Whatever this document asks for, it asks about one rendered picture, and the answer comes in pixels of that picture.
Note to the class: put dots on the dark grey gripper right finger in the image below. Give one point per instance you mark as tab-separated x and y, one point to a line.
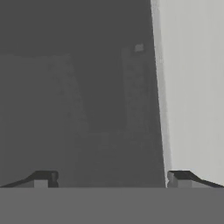
181	176

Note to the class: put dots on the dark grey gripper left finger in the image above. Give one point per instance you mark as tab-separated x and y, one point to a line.
43	176

